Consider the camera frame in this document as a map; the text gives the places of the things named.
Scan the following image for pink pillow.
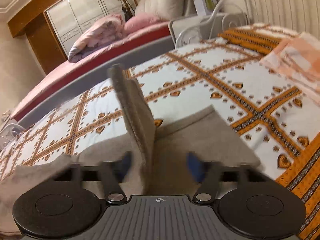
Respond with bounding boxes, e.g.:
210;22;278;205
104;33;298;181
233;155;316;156
124;13;162;34

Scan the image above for large pink red bed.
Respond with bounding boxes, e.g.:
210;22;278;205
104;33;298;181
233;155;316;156
10;22;174;121

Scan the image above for wooden coat rack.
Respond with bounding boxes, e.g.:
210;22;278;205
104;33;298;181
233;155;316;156
120;0;134;22

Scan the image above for beige cushioned headboard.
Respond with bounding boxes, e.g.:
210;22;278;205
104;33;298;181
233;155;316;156
135;0;196;21

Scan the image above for orange white patterned bedsheet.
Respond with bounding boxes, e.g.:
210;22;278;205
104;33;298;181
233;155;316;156
1;23;319;239

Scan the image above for grey fleece pants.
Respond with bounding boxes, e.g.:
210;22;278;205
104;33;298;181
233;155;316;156
1;66;260;239

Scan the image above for folded pink quilt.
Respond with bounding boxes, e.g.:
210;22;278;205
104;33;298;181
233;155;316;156
68;14;125;63

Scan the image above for brown wooden door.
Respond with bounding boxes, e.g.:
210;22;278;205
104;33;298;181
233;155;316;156
25;12;67;74

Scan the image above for folded peach checkered cloth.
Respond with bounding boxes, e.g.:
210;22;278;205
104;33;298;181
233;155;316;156
260;32;319;105

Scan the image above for white sliding-door wardrobe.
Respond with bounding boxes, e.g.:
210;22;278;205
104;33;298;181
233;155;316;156
46;0;136;55

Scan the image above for orange patterned pillow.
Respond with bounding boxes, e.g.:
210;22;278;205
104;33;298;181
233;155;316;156
217;27;284;55

